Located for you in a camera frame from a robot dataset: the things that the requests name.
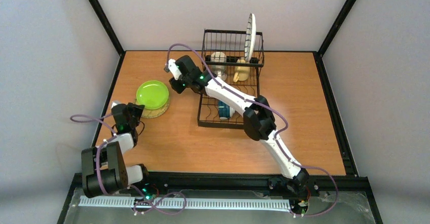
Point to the black front frame rail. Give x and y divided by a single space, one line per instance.
267 184

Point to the black corner frame post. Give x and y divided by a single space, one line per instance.
343 13
102 17

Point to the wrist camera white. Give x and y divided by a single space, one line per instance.
171 67
115 103

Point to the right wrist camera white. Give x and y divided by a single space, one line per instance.
171 67

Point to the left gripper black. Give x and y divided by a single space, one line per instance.
135 108

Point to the white mug coral pattern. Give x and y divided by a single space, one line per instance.
218 68

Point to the yellow mug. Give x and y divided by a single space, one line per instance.
241 73

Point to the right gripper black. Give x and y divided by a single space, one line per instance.
178 84

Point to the white bowl dark outside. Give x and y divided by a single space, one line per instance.
225 111

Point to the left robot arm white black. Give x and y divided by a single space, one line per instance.
104 171

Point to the black corner frame post left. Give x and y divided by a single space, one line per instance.
102 17

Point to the black corner frame post right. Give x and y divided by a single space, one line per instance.
343 13

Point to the green plate woven rim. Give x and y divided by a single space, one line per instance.
152 94

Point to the black wire dish rack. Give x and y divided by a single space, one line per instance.
230 42

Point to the woven bamboo tray green rim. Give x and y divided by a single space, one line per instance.
156 113

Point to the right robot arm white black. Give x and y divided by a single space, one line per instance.
258 117

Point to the white slotted cable duct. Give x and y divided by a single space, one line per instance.
188 203

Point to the white blue striped plate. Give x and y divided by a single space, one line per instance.
250 37

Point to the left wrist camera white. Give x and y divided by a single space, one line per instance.
115 103

